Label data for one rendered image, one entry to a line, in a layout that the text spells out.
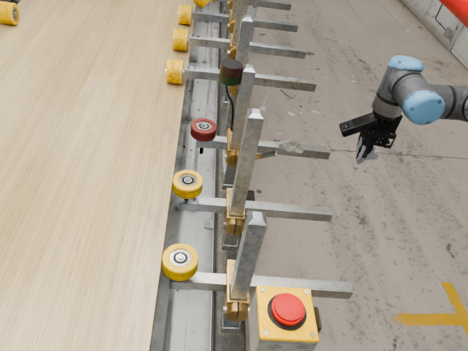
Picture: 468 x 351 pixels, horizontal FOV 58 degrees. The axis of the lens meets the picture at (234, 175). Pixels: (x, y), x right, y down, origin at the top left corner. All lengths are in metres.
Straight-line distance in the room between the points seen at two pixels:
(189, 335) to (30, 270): 0.44
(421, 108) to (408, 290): 1.29
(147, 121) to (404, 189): 1.91
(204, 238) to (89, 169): 0.43
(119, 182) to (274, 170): 1.61
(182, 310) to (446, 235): 1.82
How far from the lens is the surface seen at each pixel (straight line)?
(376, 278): 2.26
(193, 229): 1.37
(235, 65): 1.14
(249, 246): 0.82
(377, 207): 2.62
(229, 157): 1.27
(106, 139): 1.25
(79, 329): 0.88
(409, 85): 1.21
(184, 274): 0.93
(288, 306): 0.52
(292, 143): 1.36
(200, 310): 1.21
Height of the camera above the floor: 1.67
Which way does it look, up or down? 42 degrees down
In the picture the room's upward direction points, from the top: 10 degrees clockwise
